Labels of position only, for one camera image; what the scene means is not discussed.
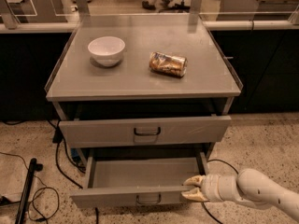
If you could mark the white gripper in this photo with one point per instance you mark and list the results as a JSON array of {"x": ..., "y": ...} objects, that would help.
[{"x": 212, "y": 187}]

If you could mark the grey drawer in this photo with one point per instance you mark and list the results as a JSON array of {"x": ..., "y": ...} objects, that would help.
[
  {"x": 114, "y": 179},
  {"x": 142, "y": 132}
]

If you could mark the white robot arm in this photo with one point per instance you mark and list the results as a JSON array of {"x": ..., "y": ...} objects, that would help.
[{"x": 249, "y": 188}]

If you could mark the grey top drawer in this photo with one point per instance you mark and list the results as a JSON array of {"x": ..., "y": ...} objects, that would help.
[{"x": 142, "y": 132}]

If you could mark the grey drawer cabinet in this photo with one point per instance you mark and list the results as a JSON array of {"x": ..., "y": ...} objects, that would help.
[{"x": 82, "y": 89}]

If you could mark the crushed golden drink can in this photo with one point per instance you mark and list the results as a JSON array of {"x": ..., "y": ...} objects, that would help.
[{"x": 171, "y": 65}]

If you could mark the white ceramic bowl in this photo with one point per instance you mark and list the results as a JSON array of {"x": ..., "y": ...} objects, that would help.
[{"x": 107, "y": 50}]

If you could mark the black pole on floor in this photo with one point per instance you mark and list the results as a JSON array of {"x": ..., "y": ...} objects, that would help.
[{"x": 33, "y": 166}]

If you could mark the grey background desk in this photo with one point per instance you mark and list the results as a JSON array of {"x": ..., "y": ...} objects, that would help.
[{"x": 256, "y": 10}]

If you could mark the clear acrylic barrier panel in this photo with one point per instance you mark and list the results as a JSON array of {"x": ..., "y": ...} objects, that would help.
[{"x": 65, "y": 11}]

